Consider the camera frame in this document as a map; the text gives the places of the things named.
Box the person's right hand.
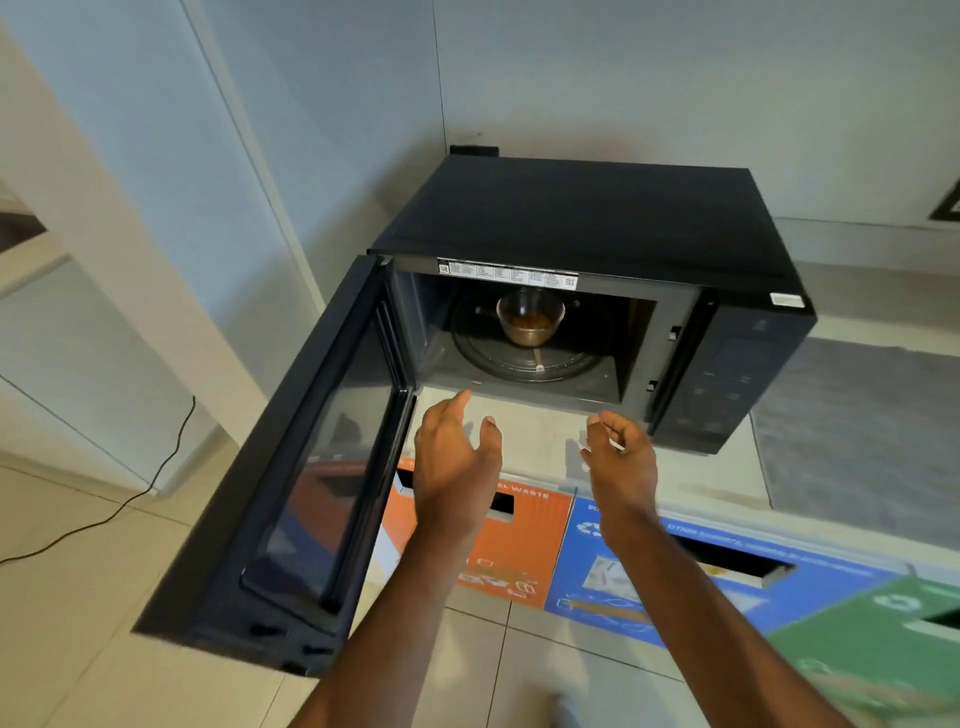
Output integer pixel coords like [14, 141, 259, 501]
[582, 411, 661, 553]

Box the person's left hand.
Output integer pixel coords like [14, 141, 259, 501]
[412, 390, 504, 546]

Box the person's left forearm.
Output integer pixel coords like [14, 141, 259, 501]
[291, 528, 481, 728]

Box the person's right forearm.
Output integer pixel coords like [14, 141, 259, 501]
[600, 506, 852, 728]

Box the glass microwave turntable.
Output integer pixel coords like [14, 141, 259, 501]
[452, 296, 612, 384]

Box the orange waste bin panel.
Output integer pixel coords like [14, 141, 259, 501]
[378, 457, 576, 610]

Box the glass bowl with brown food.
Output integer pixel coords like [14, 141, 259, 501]
[496, 287, 580, 348]

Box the blue waste bin panel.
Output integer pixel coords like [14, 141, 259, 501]
[543, 498, 901, 648]

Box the black microwave door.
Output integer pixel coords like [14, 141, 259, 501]
[133, 255, 417, 678]

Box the black microwave oven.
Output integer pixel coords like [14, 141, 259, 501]
[367, 155, 819, 456]

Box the grey counter mat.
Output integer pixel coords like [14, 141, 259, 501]
[751, 337, 960, 552]

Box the green waste bin panel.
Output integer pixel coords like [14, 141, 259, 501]
[765, 573, 960, 728]

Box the white cabinet side panel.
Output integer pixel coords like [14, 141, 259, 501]
[0, 22, 325, 492]

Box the black floor cable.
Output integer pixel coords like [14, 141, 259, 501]
[0, 396, 198, 566]

